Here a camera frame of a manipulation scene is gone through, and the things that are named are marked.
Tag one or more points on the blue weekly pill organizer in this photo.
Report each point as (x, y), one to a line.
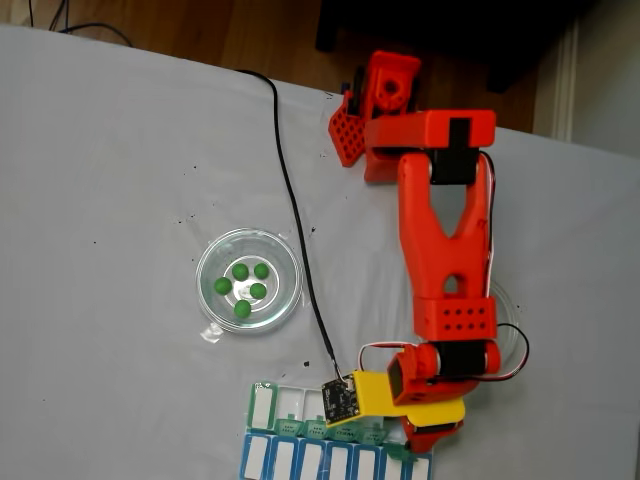
(247, 457)

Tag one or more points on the green weekly pill organizer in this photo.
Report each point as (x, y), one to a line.
(260, 407)

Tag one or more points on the dark wooden furniture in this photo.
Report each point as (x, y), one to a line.
(425, 25)

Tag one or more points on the orange perforated base bracket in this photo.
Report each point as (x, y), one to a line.
(347, 132)

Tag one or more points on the white door trim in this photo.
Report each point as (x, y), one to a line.
(567, 80)

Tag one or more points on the black camera circuit board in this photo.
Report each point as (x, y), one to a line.
(340, 402)

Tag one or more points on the clear glass bowl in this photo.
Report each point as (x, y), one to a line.
(512, 310)
(280, 260)

